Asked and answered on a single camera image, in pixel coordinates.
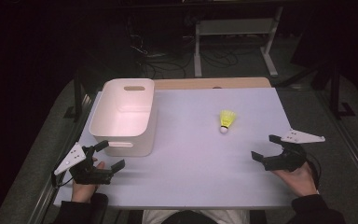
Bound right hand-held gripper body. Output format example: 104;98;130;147
262;129;326;173

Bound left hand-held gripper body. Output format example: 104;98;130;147
53;142;115;186

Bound white plastic storage bin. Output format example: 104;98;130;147
89;77;157;158

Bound yellow shuttlecock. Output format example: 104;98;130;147
218;109;237;134

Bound person's left hand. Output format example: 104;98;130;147
71;160;106;203

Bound person's right hand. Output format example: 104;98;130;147
271;161;320;198

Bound black metal stand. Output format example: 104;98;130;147
328;62;357;120
63;71;90;123

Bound person's light trousers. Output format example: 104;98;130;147
141;208;251;224

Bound person's black top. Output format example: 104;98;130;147
161;210;218;224

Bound light wooden board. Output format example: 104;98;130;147
153;77;273;91

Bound left hand-held gripper black cable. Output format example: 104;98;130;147
49;171;76;189

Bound metal frame rail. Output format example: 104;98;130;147
27;92;96;224
316;91;358;190

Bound black floor cable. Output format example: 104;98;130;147
200;46;262;69

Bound bundle of black floor cables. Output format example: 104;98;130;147
129;17;188;79

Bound white metal table frame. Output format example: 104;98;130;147
193;7;284;78

